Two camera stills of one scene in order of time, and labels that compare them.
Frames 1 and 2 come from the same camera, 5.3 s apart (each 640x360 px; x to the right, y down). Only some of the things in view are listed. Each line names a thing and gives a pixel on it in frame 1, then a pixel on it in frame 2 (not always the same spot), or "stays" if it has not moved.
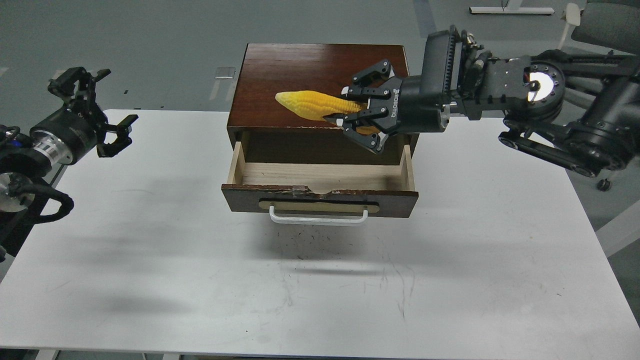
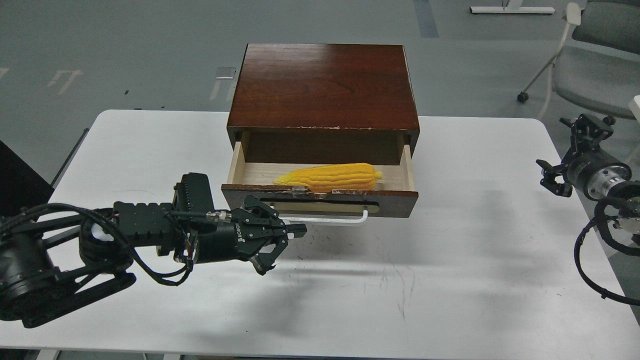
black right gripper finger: x=348 y=122 → x=549 y=173
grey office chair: x=610 y=26 stays
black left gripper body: x=70 y=133 → x=228 y=241
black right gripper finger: x=363 y=90 → x=589 y=130
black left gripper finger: x=63 y=86 → x=259 y=212
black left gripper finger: x=123 y=129 → x=263 y=262
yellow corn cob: x=315 y=105 → x=336 y=176
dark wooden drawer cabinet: x=272 y=133 stays
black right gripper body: x=411 y=111 → x=594 y=172
